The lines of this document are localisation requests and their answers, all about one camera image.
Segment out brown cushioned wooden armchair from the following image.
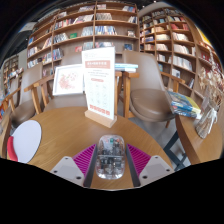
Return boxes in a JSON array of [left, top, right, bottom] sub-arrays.
[[116, 49, 186, 129], [23, 51, 132, 118], [0, 63, 46, 129]]

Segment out stack of colourful books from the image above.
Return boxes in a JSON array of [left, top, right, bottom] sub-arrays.
[[166, 90, 203, 119]]

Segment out white hanging ceiling panel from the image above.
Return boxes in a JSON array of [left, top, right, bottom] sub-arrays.
[[18, 21, 38, 34]]

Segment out small distant wooden bookshelf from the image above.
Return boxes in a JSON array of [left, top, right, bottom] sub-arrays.
[[1, 54, 19, 94]]

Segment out white framed floral picture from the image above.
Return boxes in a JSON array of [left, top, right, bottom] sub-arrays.
[[52, 63, 85, 97]]

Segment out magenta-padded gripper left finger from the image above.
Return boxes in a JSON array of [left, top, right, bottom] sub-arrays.
[[50, 143, 100, 189]]

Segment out light blue flat books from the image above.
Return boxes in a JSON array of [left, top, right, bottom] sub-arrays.
[[114, 63, 139, 73]]

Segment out transparent computer mouse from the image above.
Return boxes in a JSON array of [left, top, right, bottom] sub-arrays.
[[95, 134, 126, 181]]

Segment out round wooden side table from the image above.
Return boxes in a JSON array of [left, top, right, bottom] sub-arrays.
[[0, 111, 13, 159], [174, 109, 224, 166]]

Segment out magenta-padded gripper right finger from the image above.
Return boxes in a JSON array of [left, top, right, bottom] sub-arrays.
[[124, 143, 175, 188]]

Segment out angled wooden bookshelf with books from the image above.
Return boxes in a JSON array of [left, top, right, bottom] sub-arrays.
[[138, 6, 224, 111]]

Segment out white sign on wooden base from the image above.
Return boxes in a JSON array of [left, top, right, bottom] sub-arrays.
[[81, 46, 118, 129]]

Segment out white mouse pad red rest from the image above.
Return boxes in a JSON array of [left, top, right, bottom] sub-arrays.
[[6, 119, 43, 164]]

